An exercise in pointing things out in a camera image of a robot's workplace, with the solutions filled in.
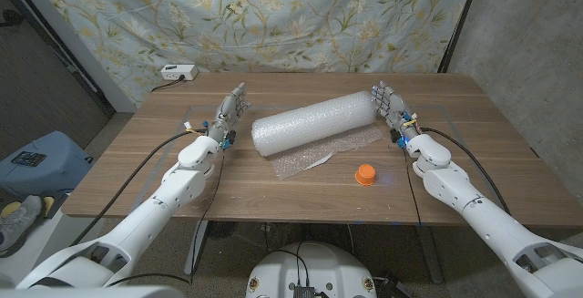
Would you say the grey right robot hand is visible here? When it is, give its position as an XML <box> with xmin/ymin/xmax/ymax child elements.
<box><xmin>371</xmin><ymin>80</ymin><xmax>420</xmax><ymax>145</ymax></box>

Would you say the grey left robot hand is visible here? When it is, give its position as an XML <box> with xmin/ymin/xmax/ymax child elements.
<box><xmin>205</xmin><ymin>82</ymin><xmax>251</xmax><ymax>149</ymax></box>

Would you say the clear bubble wrap roll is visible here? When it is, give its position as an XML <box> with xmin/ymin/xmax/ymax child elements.
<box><xmin>251</xmin><ymin>89</ymin><xmax>384</xmax><ymax>180</ymax></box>

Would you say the orange plastic cup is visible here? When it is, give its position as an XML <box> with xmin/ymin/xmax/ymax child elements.
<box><xmin>354</xmin><ymin>163</ymin><xmax>377</xmax><ymax>187</ymax></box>

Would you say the white power outlet box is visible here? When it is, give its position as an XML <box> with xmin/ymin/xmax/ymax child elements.
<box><xmin>159</xmin><ymin>64</ymin><xmax>199</xmax><ymax>82</ymax></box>

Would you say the floral butterfly backdrop cloth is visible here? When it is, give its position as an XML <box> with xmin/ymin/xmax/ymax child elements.
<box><xmin>26</xmin><ymin>0</ymin><xmax>479</xmax><ymax>108</ymax></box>

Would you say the black backdrop stand pole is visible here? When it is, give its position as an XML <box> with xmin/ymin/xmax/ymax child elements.
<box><xmin>436</xmin><ymin>0</ymin><xmax>484</xmax><ymax>74</ymax></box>

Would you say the white table leg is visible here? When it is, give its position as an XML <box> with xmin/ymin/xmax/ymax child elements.
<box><xmin>183</xmin><ymin>220</ymin><xmax>210</xmax><ymax>275</ymax></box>

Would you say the grey table leg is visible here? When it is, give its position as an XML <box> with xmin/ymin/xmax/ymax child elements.
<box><xmin>414</xmin><ymin>224</ymin><xmax>445</xmax><ymax>284</ymax></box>

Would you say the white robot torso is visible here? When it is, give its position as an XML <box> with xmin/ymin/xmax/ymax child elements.
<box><xmin>245</xmin><ymin>241</ymin><xmax>378</xmax><ymax>298</ymax></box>

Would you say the blue plastic storage case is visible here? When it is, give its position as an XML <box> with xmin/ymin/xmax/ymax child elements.
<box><xmin>0</xmin><ymin>129</ymin><xmax>95</xmax><ymax>199</ymax></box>

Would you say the grey sneaker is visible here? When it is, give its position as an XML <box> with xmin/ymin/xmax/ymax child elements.
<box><xmin>0</xmin><ymin>194</ymin><xmax>46</xmax><ymax>258</ymax></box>

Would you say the black and yellow shoe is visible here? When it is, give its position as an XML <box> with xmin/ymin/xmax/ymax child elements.
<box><xmin>0</xmin><ymin>196</ymin><xmax>56</xmax><ymax>221</ymax></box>

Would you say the black outlet box cable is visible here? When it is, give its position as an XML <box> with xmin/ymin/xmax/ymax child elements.
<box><xmin>150</xmin><ymin>75</ymin><xmax>187</xmax><ymax>93</ymax></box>

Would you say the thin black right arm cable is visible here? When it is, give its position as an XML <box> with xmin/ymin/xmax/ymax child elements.
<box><xmin>401</xmin><ymin>146</ymin><xmax>424</xmax><ymax>227</ymax></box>

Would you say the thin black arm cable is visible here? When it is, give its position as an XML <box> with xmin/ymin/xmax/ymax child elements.
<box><xmin>105</xmin><ymin>150</ymin><xmax>227</xmax><ymax>288</ymax></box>
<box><xmin>401</xmin><ymin>146</ymin><xmax>424</xmax><ymax>227</ymax></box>

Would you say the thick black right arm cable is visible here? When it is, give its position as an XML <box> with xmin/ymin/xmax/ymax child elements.
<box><xmin>419</xmin><ymin>126</ymin><xmax>512</xmax><ymax>216</ymax></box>

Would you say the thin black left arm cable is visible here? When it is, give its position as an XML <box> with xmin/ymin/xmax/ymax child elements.
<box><xmin>105</xmin><ymin>150</ymin><xmax>227</xmax><ymax>288</ymax></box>

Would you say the black torso cable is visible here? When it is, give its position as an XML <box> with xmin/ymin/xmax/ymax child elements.
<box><xmin>271</xmin><ymin>241</ymin><xmax>312</xmax><ymax>288</ymax></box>

